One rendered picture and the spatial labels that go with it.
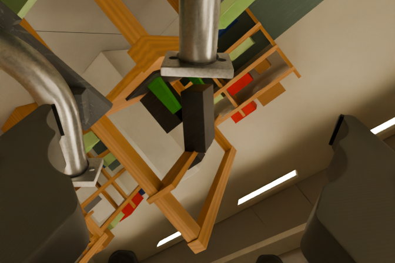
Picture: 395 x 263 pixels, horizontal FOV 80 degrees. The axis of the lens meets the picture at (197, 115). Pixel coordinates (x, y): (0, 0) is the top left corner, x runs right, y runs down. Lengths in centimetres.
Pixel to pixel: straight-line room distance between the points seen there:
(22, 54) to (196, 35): 14
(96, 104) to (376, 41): 625
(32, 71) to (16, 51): 2
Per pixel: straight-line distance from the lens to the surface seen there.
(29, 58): 24
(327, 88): 627
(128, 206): 588
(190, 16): 18
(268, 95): 563
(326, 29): 614
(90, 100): 29
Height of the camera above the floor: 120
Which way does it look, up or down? 3 degrees up
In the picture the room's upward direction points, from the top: 141 degrees clockwise
